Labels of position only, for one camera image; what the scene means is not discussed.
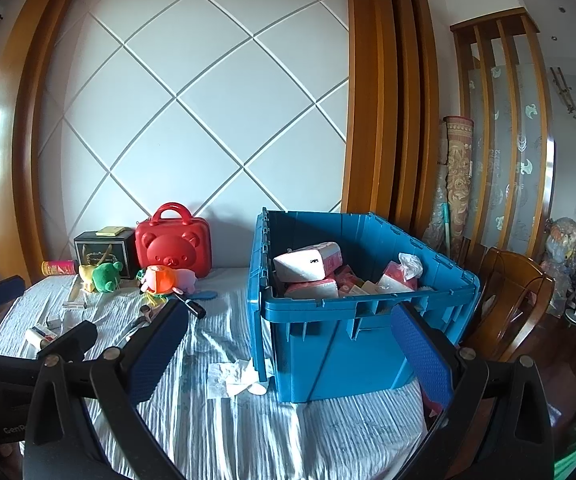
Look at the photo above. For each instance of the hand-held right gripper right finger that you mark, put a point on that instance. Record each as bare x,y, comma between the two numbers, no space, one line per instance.
420,355

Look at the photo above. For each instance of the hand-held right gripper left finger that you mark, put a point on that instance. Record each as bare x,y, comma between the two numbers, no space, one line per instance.
157,355

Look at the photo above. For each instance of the green and yellow plush toy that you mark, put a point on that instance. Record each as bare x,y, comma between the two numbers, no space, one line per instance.
102,277

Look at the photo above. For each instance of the orange plush toy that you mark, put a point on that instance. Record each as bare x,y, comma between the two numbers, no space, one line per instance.
160,280

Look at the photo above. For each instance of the blue plastic storage crate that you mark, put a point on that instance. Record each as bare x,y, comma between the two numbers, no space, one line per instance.
328,355

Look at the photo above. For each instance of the small white box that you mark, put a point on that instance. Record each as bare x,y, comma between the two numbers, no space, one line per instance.
53,322

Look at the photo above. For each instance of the white roll with red label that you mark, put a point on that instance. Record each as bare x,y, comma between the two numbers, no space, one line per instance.
40,336

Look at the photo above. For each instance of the pink and yellow can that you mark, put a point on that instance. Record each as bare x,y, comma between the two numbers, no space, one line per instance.
60,267

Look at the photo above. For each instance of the crumpled white tissue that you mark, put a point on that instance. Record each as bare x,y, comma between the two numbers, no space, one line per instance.
233,377

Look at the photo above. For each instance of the red tissue pack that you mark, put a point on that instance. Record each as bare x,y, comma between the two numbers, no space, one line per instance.
393,280

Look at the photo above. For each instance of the pink toy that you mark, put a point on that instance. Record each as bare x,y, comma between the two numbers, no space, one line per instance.
187,280

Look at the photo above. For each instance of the black gift box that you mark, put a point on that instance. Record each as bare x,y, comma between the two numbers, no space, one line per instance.
112,255

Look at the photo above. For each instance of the clear plastic bag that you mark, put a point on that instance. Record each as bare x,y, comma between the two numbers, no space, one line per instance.
410,262

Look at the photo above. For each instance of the white striped bedsheet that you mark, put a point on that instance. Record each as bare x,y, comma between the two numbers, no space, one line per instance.
227,440

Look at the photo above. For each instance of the red bear suitcase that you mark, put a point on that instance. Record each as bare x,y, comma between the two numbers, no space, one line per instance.
172,245

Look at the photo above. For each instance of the small yellow flat box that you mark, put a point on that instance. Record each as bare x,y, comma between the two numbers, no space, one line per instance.
111,231

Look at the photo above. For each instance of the brown wooden chair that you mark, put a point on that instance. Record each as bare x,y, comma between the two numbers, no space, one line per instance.
513,290

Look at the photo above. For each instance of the white and pink tissue pack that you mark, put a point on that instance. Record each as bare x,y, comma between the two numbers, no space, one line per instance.
308,262

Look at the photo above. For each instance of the plastic wrapped roll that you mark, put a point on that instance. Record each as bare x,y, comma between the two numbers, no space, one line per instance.
438,205

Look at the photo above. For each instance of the plastic bagged toy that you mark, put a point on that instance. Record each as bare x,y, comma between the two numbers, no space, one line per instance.
562,240

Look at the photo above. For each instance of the rolled patterned carpet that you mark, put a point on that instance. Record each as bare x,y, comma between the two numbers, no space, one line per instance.
459,175

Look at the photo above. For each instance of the wooden partition screen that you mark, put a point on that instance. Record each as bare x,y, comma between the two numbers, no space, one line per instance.
538,110

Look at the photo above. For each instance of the wooden wall frame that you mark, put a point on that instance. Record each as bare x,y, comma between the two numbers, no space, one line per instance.
383,85

